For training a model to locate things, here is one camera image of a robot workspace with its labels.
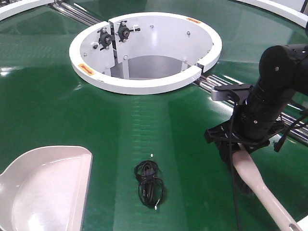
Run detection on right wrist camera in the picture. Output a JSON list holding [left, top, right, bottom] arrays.
[[211, 84, 253, 104]]

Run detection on white rail segment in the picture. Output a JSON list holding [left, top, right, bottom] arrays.
[[237, 0, 308, 28], [0, 0, 54, 20]]

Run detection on left green bearing block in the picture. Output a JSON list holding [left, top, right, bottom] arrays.
[[97, 27, 112, 51]]

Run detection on white inner conveyor ring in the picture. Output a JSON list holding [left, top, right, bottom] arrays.
[[69, 12, 223, 95]]

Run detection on right green bearing block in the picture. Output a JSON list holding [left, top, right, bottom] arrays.
[[115, 21, 141, 42]]

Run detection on green bearing block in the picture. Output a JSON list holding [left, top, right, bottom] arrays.
[[115, 21, 141, 42], [97, 27, 112, 51]]

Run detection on far steel conveyor rollers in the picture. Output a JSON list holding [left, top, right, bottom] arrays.
[[50, 0, 102, 26]]

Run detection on near steel conveyor rollers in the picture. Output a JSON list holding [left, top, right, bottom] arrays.
[[194, 75, 308, 146]]

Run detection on white outer rail right segment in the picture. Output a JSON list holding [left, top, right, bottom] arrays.
[[237, 0, 308, 28]]

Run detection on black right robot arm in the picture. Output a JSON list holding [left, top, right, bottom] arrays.
[[204, 44, 308, 162]]

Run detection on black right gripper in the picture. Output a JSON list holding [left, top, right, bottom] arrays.
[[204, 120, 288, 162]]

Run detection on white outer rail left segment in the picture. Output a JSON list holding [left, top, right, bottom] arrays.
[[0, 0, 54, 20]]

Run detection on pink plastic dustpan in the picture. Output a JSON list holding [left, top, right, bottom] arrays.
[[0, 146, 92, 231]]

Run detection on steel conveyor rollers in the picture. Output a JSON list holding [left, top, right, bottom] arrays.
[[194, 75, 308, 146], [50, 0, 102, 26]]

